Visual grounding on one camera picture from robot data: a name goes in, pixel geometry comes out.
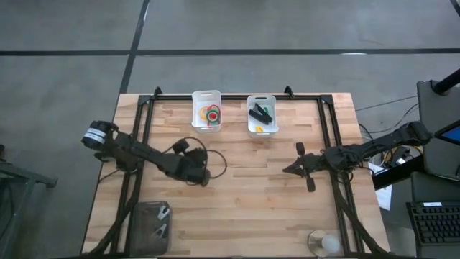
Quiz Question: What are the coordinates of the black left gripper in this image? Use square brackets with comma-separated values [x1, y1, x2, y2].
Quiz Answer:
[167, 147, 212, 188]

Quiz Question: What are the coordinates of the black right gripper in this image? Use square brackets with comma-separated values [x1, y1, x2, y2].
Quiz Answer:
[282, 142, 327, 193]

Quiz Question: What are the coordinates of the pale teal staple remover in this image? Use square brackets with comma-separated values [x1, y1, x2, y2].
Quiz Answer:
[156, 205, 171, 222]

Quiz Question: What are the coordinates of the green tape roll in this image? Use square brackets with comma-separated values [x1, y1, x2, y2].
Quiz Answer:
[206, 109, 221, 125]

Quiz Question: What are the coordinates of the red tape roll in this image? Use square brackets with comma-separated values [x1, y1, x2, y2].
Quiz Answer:
[207, 104, 222, 125]

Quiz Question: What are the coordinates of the white plastic bin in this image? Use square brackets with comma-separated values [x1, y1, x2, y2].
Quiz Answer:
[246, 94, 280, 140]
[190, 89, 223, 134]

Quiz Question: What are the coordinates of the silver disc with white ball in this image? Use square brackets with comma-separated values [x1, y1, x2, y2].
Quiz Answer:
[307, 230, 341, 258]

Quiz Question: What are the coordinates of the dark mesh tray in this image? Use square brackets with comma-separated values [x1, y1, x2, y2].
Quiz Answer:
[128, 200, 174, 258]

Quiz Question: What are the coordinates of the white paper sheet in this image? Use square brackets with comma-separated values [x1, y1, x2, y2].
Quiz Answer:
[367, 161, 393, 212]

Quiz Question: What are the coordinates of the grey equipment cart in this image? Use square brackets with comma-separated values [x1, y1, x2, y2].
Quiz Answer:
[415, 79, 460, 183]

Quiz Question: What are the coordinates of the black laptop keyboard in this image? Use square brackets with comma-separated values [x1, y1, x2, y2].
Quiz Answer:
[405, 200, 460, 258]

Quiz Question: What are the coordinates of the screen with blue display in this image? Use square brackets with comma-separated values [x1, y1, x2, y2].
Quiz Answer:
[433, 119, 460, 145]

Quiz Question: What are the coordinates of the black pole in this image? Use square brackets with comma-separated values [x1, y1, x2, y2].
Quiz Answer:
[430, 67, 460, 96]

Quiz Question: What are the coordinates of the grey metal side table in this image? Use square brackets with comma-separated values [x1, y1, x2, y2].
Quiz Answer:
[0, 142, 59, 259]

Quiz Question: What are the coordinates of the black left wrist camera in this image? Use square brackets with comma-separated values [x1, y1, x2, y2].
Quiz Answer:
[172, 139, 190, 155]

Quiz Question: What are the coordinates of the black looped camera cable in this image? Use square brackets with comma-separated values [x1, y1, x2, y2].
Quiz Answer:
[157, 135, 229, 187]

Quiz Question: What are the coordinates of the black aluminium table frame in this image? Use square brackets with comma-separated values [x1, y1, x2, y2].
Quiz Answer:
[83, 86, 392, 259]

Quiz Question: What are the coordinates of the black floor cable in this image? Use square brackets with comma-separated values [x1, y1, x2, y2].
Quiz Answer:
[354, 94, 419, 112]

